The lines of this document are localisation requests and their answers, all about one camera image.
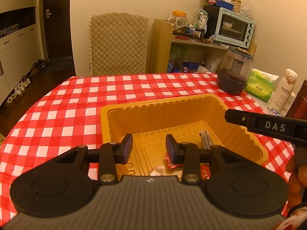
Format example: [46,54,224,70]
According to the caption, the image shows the grey striped snack packet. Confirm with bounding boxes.
[199,130,213,150]

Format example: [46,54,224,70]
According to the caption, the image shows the small clear candy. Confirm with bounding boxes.
[149,166,166,177]

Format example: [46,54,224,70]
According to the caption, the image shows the red candy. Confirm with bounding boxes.
[165,153,183,169]

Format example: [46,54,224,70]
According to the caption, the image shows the person's right hand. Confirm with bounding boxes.
[286,156,306,212]

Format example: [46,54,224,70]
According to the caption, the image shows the dark brown wooden canister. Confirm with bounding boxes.
[286,80,307,120]

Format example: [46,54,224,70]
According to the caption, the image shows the white miffy bottle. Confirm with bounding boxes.
[268,69,298,113]

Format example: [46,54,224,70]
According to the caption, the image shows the yellow plastic tray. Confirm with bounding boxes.
[100,94,268,177]

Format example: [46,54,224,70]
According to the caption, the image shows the green tissue pack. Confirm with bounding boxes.
[245,69,279,102]

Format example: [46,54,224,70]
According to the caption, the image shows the red white checkered tablecloth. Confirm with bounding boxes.
[0,72,295,227]

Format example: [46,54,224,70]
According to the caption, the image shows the large glass jar dark contents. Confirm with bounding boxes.
[217,46,254,95]

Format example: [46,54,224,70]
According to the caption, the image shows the beige quilted chair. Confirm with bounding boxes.
[88,12,150,76]

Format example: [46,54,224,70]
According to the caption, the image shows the wooden shelf unit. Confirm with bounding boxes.
[149,18,258,74]

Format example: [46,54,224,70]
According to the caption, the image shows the light blue toaster oven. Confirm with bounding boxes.
[214,7,255,49]

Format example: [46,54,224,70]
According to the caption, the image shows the orange lid plastic jar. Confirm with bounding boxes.
[167,10,188,30]

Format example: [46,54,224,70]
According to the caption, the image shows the white cabinet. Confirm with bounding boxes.
[1,24,41,102]

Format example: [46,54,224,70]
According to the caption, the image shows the nut jar on oven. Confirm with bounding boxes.
[231,0,241,14]

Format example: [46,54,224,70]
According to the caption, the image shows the blue box on oven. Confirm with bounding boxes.
[216,0,234,11]

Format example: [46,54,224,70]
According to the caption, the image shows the dark wooden door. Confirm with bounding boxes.
[43,0,72,60]

